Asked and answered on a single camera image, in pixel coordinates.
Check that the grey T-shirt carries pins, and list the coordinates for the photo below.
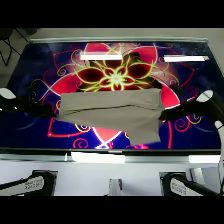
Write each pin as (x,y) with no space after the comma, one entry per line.
(116,113)

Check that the silver frame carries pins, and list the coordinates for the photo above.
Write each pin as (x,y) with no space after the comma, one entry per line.
(100,170)

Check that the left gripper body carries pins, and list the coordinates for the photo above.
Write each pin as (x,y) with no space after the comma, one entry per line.
(46,110)

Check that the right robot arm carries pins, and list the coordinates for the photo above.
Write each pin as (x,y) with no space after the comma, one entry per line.
(200,106)

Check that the black chair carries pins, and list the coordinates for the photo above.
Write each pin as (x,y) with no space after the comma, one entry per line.
(10,41)

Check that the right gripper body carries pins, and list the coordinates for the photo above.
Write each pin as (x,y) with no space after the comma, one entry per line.
(168,114)

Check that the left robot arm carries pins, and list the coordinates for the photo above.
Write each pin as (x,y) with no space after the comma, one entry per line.
(16,103)

